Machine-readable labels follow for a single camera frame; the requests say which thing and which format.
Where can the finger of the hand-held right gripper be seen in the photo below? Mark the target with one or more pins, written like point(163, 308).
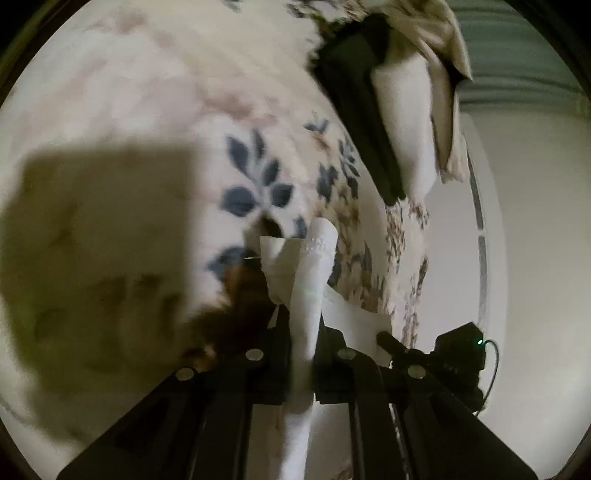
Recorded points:
point(390, 344)

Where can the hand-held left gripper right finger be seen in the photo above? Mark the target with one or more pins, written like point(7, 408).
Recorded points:
point(330, 369)

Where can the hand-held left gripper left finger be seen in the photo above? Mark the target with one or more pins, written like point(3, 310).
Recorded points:
point(277, 369)

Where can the white t-shirt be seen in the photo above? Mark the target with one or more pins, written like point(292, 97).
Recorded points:
point(309, 286)

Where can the white headboard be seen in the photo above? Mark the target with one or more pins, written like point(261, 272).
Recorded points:
point(452, 254)

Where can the white folded garment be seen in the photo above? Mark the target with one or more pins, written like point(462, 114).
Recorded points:
point(411, 129)

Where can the black folded garment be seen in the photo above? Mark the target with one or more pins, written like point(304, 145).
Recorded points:
point(355, 92)

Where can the floral bed sheet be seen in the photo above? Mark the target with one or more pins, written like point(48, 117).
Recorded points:
point(138, 92)

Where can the wide teal striped curtain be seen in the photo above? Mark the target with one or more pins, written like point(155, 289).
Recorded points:
point(508, 55)

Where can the beige folded shirt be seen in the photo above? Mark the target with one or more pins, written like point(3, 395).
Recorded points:
point(443, 27)

